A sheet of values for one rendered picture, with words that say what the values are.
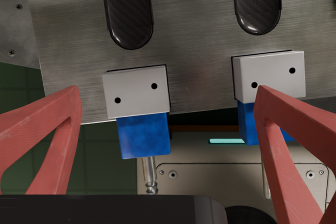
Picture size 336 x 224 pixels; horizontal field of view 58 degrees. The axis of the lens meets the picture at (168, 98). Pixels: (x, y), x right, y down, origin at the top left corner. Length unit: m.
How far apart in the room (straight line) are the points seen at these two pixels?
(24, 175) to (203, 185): 0.72
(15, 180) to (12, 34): 1.05
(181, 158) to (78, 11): 0.68
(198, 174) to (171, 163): 0.09
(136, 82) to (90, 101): 0.06
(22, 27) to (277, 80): 0.25
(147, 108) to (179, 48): 0.06
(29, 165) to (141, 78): 1.10
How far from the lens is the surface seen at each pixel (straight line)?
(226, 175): 0.93
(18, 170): 1.34
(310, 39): 0.29
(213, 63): 0.27
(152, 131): 0.26
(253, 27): 0.28
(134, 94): 0.24
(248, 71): 0.24
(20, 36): 0.35
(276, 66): 0.25
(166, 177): 0.91
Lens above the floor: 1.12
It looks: 81 degrees down
